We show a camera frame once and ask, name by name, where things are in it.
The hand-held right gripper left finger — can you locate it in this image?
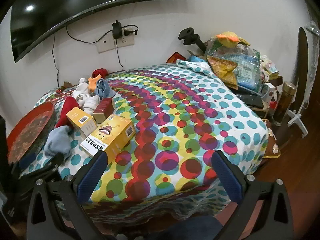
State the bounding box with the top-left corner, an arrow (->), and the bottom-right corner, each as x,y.
26,151 -> 118,240

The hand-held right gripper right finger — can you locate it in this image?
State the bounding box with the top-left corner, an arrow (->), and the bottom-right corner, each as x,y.
211,151 -> 295,240

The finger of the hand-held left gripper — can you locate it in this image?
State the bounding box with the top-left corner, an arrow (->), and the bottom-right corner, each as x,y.
10,154 -> 36,180
30,152 -> 66,182

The light blue sock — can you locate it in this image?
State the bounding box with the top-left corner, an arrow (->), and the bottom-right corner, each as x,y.
45,125 -> 73,158

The red round tray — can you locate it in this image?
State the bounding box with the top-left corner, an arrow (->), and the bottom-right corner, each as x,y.
6,102 -> 55,167

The large yellow cartoon box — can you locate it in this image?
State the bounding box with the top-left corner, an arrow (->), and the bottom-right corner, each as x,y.
79,114 -> 137,158

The small yellow box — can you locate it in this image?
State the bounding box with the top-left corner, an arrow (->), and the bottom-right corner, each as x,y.
66,107 -> 98,140

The red sock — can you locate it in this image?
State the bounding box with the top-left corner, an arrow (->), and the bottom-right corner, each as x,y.
54,97 -> 79,129

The dark red box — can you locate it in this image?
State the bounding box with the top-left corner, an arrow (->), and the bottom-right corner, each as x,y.
93,97 -> 115,124

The denim blue sock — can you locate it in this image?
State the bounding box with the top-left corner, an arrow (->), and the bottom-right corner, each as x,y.
95,78 -> 117,100

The orange toy figure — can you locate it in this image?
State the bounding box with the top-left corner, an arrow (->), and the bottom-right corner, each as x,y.
88,75 -> 103,90

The brown flowered cushion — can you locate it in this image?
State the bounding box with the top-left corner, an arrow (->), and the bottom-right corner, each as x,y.
262,120 -> 282,158

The small red foil packet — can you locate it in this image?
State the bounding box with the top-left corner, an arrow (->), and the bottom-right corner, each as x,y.
56,81 -> 73,93

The colourful polka dot cloth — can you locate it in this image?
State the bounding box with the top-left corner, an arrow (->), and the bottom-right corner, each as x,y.
19,60 -> 270,222

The black flat case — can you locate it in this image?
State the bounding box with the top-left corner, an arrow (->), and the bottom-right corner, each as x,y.
235,90 -> 264,108

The white stand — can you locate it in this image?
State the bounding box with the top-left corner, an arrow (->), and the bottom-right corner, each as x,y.
287,97 -> 309,134

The white small box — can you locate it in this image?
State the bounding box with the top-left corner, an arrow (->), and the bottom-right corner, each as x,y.
262,82 -> 279,108

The gold thermos bottle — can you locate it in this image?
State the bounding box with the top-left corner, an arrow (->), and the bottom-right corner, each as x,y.
274,81 -> 297,127

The blue snack bag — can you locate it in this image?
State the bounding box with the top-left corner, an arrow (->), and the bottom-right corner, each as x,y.
235,51 -> 262,92

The blue cloth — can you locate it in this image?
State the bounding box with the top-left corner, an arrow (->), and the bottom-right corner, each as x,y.
188,55 -> 208,63

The red orange box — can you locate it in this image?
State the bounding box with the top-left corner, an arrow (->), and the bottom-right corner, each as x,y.
166,52 -> 187,63

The yellow orange plush toy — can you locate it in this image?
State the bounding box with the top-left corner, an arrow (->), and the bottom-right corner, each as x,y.
216,31 -> 250,48

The black power adapter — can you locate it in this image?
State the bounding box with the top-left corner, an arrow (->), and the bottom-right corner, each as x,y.
112,20 -> 123,38

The black curved television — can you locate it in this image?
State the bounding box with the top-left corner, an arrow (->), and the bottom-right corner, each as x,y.
10,0 -> 200,63

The black television cable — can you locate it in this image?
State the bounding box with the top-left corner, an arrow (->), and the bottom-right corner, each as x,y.
65,25 -> 114,43
51,39 -> 60,87

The white wall socket plate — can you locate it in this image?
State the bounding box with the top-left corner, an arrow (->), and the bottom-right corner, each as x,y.
97,31 -> 135,53

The black adapter cable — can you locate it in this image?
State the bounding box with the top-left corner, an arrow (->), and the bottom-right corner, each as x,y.
115,37 -> 124,70

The white wire grille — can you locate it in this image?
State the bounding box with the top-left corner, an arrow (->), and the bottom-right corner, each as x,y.
307,20 -> 320,85

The black clamp mount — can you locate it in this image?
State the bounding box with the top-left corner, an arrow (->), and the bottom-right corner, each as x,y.
178,27 -> 208,52

